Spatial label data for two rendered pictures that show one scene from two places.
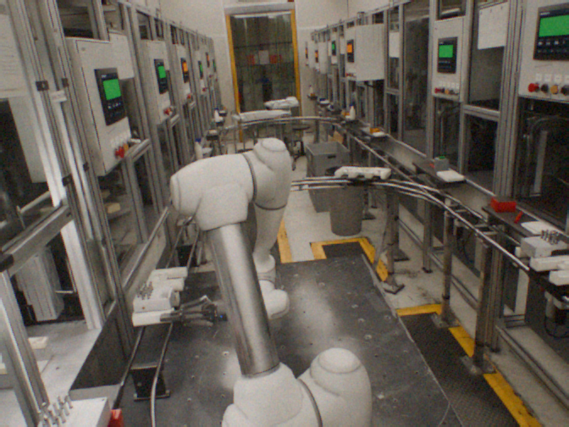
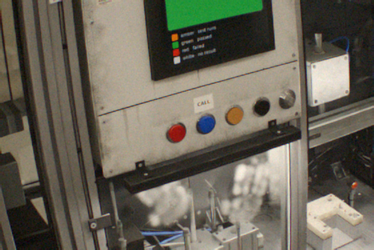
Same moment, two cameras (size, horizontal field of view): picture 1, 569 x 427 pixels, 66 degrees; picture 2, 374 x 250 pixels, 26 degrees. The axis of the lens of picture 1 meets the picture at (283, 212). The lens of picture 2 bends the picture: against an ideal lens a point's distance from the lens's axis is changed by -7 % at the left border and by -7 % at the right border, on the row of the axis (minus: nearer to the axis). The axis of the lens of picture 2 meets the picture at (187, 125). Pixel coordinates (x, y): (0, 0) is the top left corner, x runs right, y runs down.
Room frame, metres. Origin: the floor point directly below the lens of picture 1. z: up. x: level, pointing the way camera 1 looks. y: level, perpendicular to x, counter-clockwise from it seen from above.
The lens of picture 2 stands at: (0.07, -0.70, 2.07)
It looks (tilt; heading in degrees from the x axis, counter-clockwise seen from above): 25 degrees down; 68
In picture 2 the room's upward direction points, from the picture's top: 5 degrees counter-clockwise
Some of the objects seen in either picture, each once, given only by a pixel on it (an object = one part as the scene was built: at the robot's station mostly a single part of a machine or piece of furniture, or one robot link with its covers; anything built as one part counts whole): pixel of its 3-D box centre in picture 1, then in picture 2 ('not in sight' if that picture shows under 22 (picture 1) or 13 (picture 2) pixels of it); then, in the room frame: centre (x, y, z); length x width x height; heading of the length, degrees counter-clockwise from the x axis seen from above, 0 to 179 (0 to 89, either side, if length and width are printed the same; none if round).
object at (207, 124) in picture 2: not in sight; (205, 123); (0.63, 0.58, 1.42); 0.03 x 0.02 x 0.03; 3
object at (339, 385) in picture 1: (337, 390); not in sight; (0.93, -0.10, 0.85); 0.18 x 0.16 x 0.22; 114
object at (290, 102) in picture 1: (284, 125); not in sight; (7.99, -0.15, 0.48); 0.84 x 0.58 x 0.97; 11
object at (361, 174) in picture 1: (362, 176); not in sight; (3.00, -0.58, 0.84); 0.37 x 0.14 x 0.10; 61
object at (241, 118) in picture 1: (264, 140); not in sight; (6.70, 0.20, 0.48); 0.88 x 0.56 x 0.96; 111
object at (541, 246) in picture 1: (544, 242); not in sight; (1.55, -1.00, 0.92); 0.13 x 0.10 x 0.09; 93
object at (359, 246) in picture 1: (349, 262); not in sight; (3.32, -0.51, 0.01); 1.00 x 0.55 x 0.01; 3
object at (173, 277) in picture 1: (163, 298); not in sight; (1.51, 0.50, 0.84); 0.36 x 0.14 x 0.10; 3
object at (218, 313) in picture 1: (215, 311); not in sight; (1.33, 0.27, 0.88); 0.09 x 0.07 x 0.08; 93
